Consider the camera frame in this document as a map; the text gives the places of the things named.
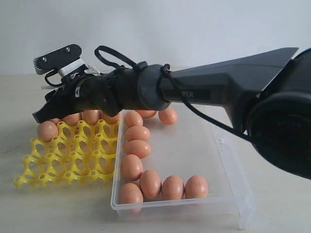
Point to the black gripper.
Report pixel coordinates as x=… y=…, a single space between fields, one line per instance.
x=77 y=94

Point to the brown egg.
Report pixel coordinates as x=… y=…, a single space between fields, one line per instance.
x=168 y=116
x=111 y=119
x=91 y=117
x=72 y=119
x=146 y=113
x=137 y=147
x=46 y=131
x=196 y=187
x=172 y=188
x=130 y=193
x=137 y=133
x=150 y=184
x=55 y=120
x=132 y=167
x=133 y=119

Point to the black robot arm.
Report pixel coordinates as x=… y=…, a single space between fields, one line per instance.
x=264 y=99

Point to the yellow plastic egg tray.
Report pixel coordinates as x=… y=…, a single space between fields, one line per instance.
x=77 y=154

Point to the clear plastic container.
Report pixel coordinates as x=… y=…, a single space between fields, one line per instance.
x=191 y=146

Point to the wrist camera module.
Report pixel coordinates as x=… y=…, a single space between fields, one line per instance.
x=63 y=60

